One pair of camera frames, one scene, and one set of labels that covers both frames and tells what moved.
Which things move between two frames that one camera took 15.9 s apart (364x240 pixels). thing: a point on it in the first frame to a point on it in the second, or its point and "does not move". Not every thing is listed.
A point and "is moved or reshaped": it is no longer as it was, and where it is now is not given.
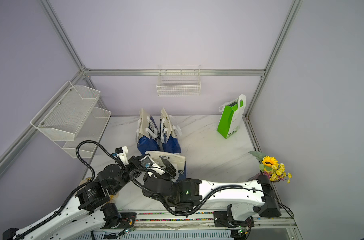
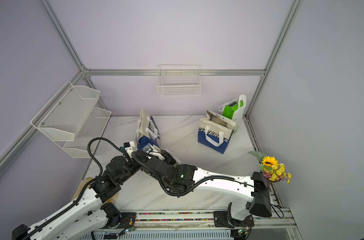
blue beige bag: x=148 y=138 does not move
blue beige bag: x=170 y=132 to x=177 y=161
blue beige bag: x=178 y=162 is moved or reshaped
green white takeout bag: x=231 y=117 does not move
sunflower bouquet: x=271 y=168 does not move
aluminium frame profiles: x=111 y=72 does not move
